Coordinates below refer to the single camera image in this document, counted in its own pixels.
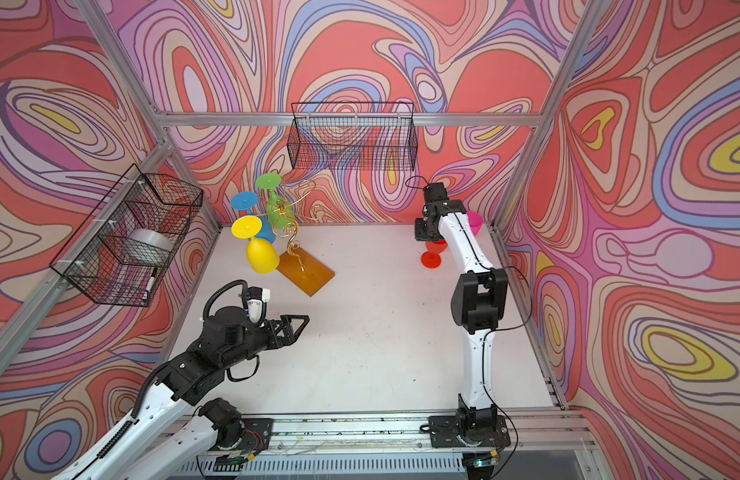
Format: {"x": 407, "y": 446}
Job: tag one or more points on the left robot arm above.
{"x": 172, "y": 420}

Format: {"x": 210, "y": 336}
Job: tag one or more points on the gold wire glass rack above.
{"x": 291, "y": 233}

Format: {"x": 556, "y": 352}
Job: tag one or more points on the black wire basket back wall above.
{"x": 353, "y": 135}

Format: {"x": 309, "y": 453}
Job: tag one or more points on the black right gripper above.
{"x": 421, "y": 233}

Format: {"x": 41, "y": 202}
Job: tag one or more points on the black wire basket wall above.
{"x": 101, "y": 268}
{"x": 353, "y": 135}

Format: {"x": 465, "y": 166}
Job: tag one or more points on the wooden rack base board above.
{"x": 305, "y": 271}

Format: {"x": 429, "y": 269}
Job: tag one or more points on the black wire basket left wall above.
{"x": 101, "y": 268}

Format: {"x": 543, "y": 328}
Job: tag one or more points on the black marker pen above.
{"x": 148, "y": 289}

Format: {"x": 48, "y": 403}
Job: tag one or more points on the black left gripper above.
{"x": 288, "y": 337}

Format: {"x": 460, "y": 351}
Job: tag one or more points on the red plastic wine glass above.
{"x": 432, "y": 258}

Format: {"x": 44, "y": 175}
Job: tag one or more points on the green plastic wine glass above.
{"x": 279, "y": 209}

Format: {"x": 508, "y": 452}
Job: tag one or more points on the pink plastic wine glass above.
{"x": 475, "y": 222}

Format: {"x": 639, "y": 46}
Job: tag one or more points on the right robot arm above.
{"x": 477, "y": 307}

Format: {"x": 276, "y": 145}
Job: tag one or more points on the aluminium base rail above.
{"x": 533, "y": 444}

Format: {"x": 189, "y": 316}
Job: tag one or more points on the yellow plastic wine glass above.
{"x": 261, "y": 255}

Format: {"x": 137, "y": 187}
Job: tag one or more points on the blue plastic wine glass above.
{"x": 250, "y": 207}

